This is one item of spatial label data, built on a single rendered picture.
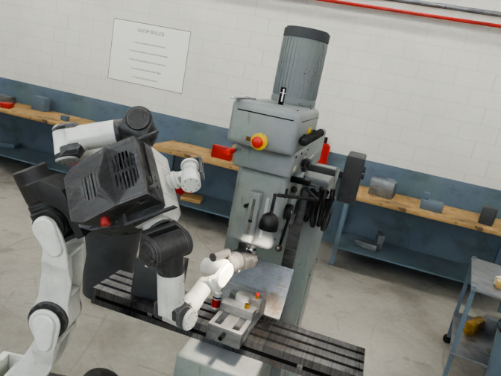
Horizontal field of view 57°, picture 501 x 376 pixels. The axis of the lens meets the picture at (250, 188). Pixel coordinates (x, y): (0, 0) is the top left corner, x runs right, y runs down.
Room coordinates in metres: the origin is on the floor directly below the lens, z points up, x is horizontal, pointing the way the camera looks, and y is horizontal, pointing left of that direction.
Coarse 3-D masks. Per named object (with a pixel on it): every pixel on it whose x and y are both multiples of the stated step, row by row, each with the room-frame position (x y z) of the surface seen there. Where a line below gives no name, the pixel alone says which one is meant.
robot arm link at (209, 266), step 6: (216, 252) 1.64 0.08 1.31; (222, 252) 1.66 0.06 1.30; (228, 252) 1.69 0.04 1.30; (204, 258) 1.68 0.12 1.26; (210, 258) 1.63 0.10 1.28; (216, 258) 1.62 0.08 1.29; (222, 258) 1.66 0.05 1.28; (228, 258) 1.69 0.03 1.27; (234, 258) 1.70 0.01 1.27; (204, 264) 1.65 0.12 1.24; (210, 264) 1.64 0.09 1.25; (216, 264) 1.63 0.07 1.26; (234, 264) 1.68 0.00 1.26; (204, 270) 1.64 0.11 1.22; (210, 270) 1.63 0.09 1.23; (216, 270) 1.61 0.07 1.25; (234, 270) 1.67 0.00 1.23
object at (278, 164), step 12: (240, 144) 1.75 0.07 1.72; (240, 156) 1.75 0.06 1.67; (252, 156) 1.74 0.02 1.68; (264, 156) 1.73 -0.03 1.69; (276, 156) 1.71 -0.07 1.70; (288, 156) 1.70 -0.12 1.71; (300, 156) 1.84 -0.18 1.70; (252, 168) 1.74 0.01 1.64; (264, 168) 1.72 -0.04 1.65; (276, 168) 1.71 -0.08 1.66; (288, 168) 1.70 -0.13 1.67; (300, 168) 1.93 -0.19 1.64
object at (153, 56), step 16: (128, 32) 6.69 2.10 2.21; (144, 32) 6.64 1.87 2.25; (160, 32) 6.58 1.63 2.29; (176, 32) 6.52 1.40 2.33; (112, 48) 6.75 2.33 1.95; (128, 48) 6.69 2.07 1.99; (144, 48) 6.63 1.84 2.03; (160, 48) 6.57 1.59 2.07; (176, 48) 6.51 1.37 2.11; (112, 64) 6.74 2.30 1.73; (128, 64) 6.68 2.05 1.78; (144, 64) 6.62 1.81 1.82; (160, 64) 6.56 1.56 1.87; (176, 64) 6.51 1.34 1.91; (128, 80) 6.67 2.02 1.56; (144, 80) 6.61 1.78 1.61; (160, 80) 6.55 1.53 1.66; (176, 80) 6.50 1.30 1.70
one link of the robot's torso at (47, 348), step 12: (36, 312) 1.41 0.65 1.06; (48, 312) 1.41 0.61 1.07; (36, 324) 1.40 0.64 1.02; (48, 324) 1.40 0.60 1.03; (72, 324) 1.56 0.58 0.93; (36, 336) 1.40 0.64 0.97; (48, 336) 1.40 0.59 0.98; (60, 336) 1.47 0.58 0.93; (36, 348) 1.41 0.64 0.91; (48, 348) 1.40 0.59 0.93; (60, 348) 1.54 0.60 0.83; (24, 360) 1.45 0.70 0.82; (36, 360) 1.44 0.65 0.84; (48, 360) 1.43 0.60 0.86; (12, 372) 1.45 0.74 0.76; (24, 372) 1.45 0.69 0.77; (36, 372) 1.45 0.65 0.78; (48, 372) 1.45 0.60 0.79
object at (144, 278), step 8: (136, 264) 1.89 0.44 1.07; (144, 264) 1.89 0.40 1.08; (184, 264) 1.92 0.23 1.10; (136, 272) 1.89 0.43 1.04; (144, 272) 1.89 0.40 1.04; (152, 272) 1.88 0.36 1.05; (184, 272) 1.94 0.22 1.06; (136, 280) 1.89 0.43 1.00; (144, 280) 1.89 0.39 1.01; (152, 280) 1.88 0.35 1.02; (184, 280) 1.97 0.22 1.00; (136, 288) 1.89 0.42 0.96; (144, 288) 1.88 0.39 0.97; (152, 288) 1.88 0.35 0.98; (144, 296) 1.88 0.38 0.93; (152, 296) 1.88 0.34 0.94
